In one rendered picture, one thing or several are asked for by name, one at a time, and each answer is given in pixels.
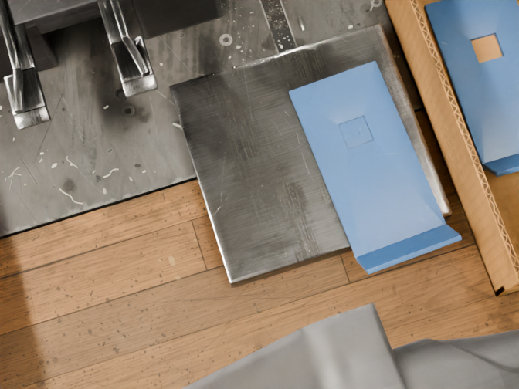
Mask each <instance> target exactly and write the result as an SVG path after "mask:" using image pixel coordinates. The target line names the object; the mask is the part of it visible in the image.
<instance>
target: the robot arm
mask: <svg viewBox="0 0 519 389"><path fill-rule="evenodd" d="M182 389H519V329H518V330H512V331H507V332H503V333H495V334H491V335H485V336H479V337H468V338H459V339H451V340H434V339H429V338H425V339H421V340H417V341H415V342H412V343H408V344H406V345H403V346H401V347H397V348H395V349H392V348H391V345H390V343H389V341H388V337H387V335H386V333H385V329H384V327H383V325H382V322H381V319H380V317H379V315H378V311H377V309H376V307H375V304H374V303H370V304H367V305H364V306H360V307H358V308H355V309H352V310H349V311H346V312H343V313H339V314H337V315H334V316H330V317H328V318H326V319H323V320H320V321H317V322H316V323H312V324H310V325H308V326H305V327H303V328H301V329H299V330H296V331H295V332H293V333H291V334H289V335H287V336H285V337H283V338H281V339H279V340H277V341H275V342H273V343H271V344H269V345H267V346H265V347H263V348H261V349H259V350H257V351H255V352H253V353H251V354H249V355H247V356H246V357H244V358H242V359H240V360H237V361H236V362H234V363H232V364H230V365H228V366H226V367H224V368H222V369H220V370H217V371H216V372H214V373H212V374H210V375H208V376H206V377H203V378H202V379H200V380H198V381H196V382H195V383H193V384H190V385H188V386H187V387H184V388H182Z"/></svg>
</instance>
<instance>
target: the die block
mask: <svg viewBox="0 0 519 389"><path fill-rule="evenodd" d="M120 4H121V7H122V9H123V10H125V9H128V8H133V7H134V10H135V13H136V16H137V20H138V22H139V25H140V27H141V31H142V34H143V37H144V39H151V38H154V37H157V36H162V35H164V34H167V33H170V32H174V31H178V30H180V29H185V28H188V27H191V26H194V25H198V24H201V23H203V22H208V21H212V20H214V19H219V18H221V17H222V4H221V0H122V1H120ZM99 17H102V16H101V14H100V9H99V7H98V8H93V9H91V10H88V11H85V12H80V13H77V14H75V15H70V16H67V17H64V18H61V19H57V20H53V21H51V22H46V23H43V24H40V25H36V26H33V27H30V28H27V29H26V31H27V33H28V37H29V41H30V45H31V48H32V53H33V56H34V59H35V62H36V67H37V71H38V72H40V71H43V70H45V69H50V68H53V67H56V66H58V61H57V58H56V53H55V50H54V47H53V42H52V39H51V36H50V33H49V32H51V31H55V30H57V29H62V28H65V27H67V26H71V25H75V24H78V23H81V22H85V21H89V20H91V19H96V18H99ZM12 72H13V69H12V65H11V62H10V59H9V56H8V50H7V48H6V44H5V39H4V36H0V83H3V82H4V77H5V76H9V75H12V74H13V73H12Z"/></svg>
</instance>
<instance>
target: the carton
mask: <svg viewBox="0 0 519 389"><path fill-rule="evenodd" d="M438 1H442V0H383V2H384V4H385V7H386V10H387V12H388V16H389V18H390V20H391V22H392V26H393V28H394V30H395V34H396V36H397V38H398V41H399V44H400V46H401V48H402V52H403V54H404V57H405V60H406V62H407V64H408V67H409V70H410V73H411V74H412V78H413V80H414V83H415V85H416V89H417V90H418V93H419V96H420V99H421V101H422V105H423V106H424V109H425V112H426V115H427V117H428V119H429V122H430V125H431V128H432V131H433V133H434V135H435V138H436V141H437V144H438V145H439V149H440V151H441V154H442V156H443V159H444V161H445V164H446V167H447V170H448V172H449V175H450V177H451V180H452V182H453V186H454V188H455V190H456V193H457V196H458V198H459V200H460V204H461V206H462V208H463V212H464V214H465V216H466V220H467V222H468V224H469V227H470V230H471V232H472V234H473V238H474V240H475V243H476V244H477V248H478V250H479V253H480V256H481V259H482V260H483V264H484V266H485V269H486V271H487V275H488V276H489V279H490V282H491V285H492V287H493V289H494V292H495V295H496V297H500V296H504V295H507V294H509V293H513V292H517V291H519V171H517V172H514V173H511V174H506V175H503V176H500V177H496V176H495V175H493V174H491V173H490V172H489V171H487V170H485V171H484V170H483V168H482V166H481V164H480V160H479V158H478V156H477V152H476V150H475V147H474V145H473V142H472V139H471V136H470V133H469V131H468V128H467V125H466V122H465V120H464V117H463V114H462V111H461V109H460V105H459V103H458V100H457V98H456V94H455V92H454V89H453V86H452V83H451V81H450V78H449V75H448V72H447V70H446V67H445V64H444V62H443V58H442V56H441V53H440V51H439V47H438V45H437V43H436V39H435V36H434V34H433V31H432V28H431V25H430V24H429V20H428V17H427V15H426V11H425V9H424V7H425V5H428V4H430V3H434V2H438ZM471 42H472V45H473V48H474V51H475V53H476V55H477V59H478V62H479V63H482V62H486V61H488V60H492V59H496V58H500V57H502V56H503V55H502V53H501V51H500V47H499V45H498V43H497V39H496V37H495V35H491V36H487V37H483V38H480V39H475V40H473V41H471Z"/></svg>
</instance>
